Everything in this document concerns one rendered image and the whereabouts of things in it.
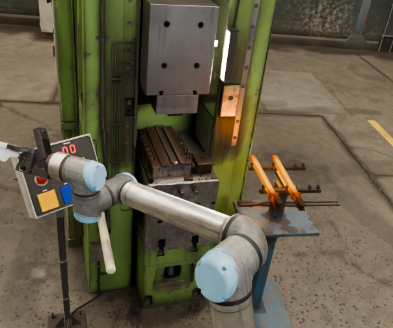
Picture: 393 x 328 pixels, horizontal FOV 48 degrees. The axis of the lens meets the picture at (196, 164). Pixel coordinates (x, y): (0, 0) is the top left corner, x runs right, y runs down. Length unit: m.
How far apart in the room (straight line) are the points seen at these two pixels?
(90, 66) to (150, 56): 0.30
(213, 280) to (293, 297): 2.00
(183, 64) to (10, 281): 1.78
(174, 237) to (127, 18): 1.16
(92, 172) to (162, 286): 1.47
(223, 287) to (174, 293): 1.70
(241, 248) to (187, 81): 1.10
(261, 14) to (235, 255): 1.41
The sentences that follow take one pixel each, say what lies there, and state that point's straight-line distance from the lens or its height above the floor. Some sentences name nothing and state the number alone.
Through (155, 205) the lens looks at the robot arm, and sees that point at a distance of 1.41.
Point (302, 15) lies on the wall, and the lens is 8.49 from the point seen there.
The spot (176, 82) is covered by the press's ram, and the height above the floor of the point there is 1.43.
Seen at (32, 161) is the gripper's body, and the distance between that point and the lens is 1.53.
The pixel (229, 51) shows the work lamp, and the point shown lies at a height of 1.54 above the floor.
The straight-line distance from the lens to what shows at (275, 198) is 2.09.
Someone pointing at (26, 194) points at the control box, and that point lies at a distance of 1.97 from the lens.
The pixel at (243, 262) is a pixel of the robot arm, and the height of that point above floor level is 1.40.
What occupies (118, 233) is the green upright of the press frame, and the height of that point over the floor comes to 0.46.
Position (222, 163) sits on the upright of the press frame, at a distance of 2.51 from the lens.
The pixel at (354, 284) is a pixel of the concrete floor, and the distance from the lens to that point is 3.34.
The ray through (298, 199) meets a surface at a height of 1.00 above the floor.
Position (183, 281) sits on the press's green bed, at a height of 0.16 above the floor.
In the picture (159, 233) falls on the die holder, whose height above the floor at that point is 0.60.
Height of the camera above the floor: 2.16
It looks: 31 degrees down
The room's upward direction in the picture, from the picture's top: 7 degrees clockwise
